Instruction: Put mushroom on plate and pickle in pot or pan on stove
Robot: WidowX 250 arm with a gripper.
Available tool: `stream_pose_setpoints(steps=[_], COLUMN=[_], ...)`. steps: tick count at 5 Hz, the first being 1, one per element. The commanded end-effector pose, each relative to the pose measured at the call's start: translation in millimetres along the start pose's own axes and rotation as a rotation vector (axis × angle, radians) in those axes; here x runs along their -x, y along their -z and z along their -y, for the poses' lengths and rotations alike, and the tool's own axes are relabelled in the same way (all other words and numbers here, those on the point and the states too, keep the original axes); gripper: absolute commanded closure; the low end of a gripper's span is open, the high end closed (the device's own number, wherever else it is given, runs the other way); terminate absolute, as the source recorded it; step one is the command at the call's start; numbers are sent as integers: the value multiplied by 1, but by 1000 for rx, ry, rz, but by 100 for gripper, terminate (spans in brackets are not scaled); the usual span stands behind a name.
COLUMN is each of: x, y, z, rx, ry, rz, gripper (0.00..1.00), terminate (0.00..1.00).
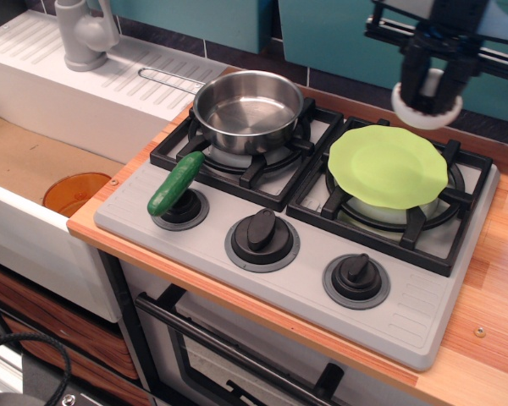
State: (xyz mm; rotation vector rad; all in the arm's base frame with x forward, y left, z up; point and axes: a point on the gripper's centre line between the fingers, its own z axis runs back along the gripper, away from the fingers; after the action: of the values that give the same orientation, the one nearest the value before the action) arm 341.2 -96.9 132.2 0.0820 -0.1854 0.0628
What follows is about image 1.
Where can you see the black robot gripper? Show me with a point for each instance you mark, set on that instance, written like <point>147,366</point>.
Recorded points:
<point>455,31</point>

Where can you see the grey toy stove top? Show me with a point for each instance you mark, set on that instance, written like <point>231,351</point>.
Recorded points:
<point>407,327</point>

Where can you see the light green plate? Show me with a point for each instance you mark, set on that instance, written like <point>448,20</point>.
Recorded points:
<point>388,167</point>

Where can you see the black right stove knob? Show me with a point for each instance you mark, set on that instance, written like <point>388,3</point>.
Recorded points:
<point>356,282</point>

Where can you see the grey toy faucet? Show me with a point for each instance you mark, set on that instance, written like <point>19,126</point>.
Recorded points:
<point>86,38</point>

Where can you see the green toy pickle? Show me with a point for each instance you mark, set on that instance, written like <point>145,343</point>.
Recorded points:
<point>175,184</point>

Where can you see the oven door with handle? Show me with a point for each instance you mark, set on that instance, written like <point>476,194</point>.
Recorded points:
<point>222,359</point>

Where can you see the orange plastic bowl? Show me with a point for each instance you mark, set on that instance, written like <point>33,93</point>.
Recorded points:
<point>69,194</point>

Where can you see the black left burner grate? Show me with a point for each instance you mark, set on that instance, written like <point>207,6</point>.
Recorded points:
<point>269,179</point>

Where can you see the white brown toy mushroom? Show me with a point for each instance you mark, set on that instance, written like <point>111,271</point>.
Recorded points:
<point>422,120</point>

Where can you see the black burner grate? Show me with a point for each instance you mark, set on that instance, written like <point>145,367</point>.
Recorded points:
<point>430,236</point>
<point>269,179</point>

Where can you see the wooden drawer front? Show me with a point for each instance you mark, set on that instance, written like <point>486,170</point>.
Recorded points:
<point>100,359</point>

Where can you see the black left stove knob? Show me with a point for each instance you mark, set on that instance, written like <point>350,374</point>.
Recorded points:
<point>188,212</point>

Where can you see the black stove knob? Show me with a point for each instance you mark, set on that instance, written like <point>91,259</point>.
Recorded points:
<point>188,212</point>
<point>262,243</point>
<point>356,282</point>

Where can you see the black middle stove knob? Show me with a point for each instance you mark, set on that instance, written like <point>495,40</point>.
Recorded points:
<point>262,243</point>

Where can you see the white toy sink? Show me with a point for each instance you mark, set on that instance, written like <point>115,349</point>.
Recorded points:
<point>55,122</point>

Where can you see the stainless steel pan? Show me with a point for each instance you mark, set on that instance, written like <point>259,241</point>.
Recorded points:
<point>249,112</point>

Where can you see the black right burner grate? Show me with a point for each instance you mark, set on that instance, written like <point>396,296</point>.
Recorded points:
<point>430,236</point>

